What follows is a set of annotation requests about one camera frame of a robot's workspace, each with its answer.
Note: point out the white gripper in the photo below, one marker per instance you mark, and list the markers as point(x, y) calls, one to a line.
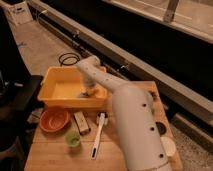
point(89, 85)

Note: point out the blue grey towel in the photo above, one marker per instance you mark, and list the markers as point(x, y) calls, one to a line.
point(83, 95)

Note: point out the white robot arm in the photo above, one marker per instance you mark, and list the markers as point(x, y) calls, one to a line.
point(132, 106)

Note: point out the yellow plastic tray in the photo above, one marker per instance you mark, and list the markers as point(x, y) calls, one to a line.
point(62, 86)

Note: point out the wooden block box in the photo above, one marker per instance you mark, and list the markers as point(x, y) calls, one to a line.
point(81, 122)

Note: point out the white dish brush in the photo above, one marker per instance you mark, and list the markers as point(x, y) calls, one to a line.
point(102, 120)

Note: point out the orange plastic bowl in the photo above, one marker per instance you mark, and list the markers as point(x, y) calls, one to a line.
point(54, 119)

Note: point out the green plastic cup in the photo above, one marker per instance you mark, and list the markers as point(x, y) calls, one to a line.
point(72, 139)

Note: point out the dark red grapes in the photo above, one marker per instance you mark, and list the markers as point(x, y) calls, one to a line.
point(154, 95)

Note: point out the black side table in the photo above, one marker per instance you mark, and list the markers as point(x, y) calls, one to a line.
point(23, 102)

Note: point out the dark metal can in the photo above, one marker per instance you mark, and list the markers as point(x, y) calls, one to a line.
point(161, 128)

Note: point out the white box on floor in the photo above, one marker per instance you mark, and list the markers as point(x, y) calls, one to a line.
point(20, 13)

